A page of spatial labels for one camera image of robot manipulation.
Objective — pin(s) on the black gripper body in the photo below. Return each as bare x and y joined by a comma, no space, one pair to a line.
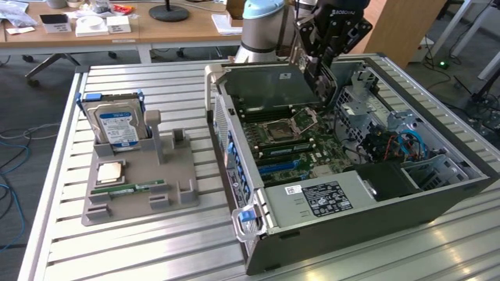
341,17

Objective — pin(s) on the black graphics card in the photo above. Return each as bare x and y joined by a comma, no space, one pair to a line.
322,86

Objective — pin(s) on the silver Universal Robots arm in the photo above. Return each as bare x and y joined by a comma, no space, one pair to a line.
258,38

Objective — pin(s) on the wooden cabinet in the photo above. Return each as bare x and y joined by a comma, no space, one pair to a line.
414,35

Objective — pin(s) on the brown cardboard box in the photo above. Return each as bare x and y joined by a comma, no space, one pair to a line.
234,8

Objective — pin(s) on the stack of white papers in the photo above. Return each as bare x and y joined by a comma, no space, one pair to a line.
227,24

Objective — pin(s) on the device with green light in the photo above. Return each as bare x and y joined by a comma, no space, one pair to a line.
443,63

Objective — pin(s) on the metal socket cover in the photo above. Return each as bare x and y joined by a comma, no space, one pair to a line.
305,120

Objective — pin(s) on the metal drive cage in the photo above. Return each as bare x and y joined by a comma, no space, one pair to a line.
367,123

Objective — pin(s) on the CPU socket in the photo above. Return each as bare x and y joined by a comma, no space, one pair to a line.
279,131

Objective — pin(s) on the black lamp base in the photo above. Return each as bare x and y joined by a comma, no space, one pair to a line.
169,13

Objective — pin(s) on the green motherboard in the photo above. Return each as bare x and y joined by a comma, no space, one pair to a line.
325,146

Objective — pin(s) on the blue expansion slot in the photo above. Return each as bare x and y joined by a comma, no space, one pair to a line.
278,167

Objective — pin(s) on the plain white box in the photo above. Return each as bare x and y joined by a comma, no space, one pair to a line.
118,24

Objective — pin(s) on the metal disk bay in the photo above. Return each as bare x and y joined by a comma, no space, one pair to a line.
434,172

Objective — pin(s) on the white box with tape roll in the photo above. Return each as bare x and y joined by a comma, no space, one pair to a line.
91,26

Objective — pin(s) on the grey power supply unit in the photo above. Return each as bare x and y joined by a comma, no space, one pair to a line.
282,205

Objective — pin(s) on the hard disk in blue caddy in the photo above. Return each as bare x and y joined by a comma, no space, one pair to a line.
115,126

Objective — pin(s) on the grey parts rack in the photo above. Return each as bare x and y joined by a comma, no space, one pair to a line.
145,172

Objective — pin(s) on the wooden desk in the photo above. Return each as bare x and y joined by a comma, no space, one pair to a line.
59,39

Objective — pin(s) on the blue case latch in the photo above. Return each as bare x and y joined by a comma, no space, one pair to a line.
246,219

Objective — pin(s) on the white box with black top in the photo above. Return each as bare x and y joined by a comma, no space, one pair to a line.
55,23

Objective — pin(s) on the open grey PC case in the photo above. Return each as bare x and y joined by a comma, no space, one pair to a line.
351,234

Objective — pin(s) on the black chair base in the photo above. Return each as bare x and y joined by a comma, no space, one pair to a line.
43,65

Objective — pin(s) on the copper-topped CPU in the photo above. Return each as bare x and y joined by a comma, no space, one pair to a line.
109,172

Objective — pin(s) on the green RAM stick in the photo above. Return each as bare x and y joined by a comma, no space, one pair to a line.
125,188

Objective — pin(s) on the red and white card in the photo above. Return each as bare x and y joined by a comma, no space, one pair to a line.
19,30

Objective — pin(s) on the clear plastic bag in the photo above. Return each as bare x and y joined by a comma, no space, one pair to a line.
15,14

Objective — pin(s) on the black plastic duct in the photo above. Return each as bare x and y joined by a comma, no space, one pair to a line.
387,181

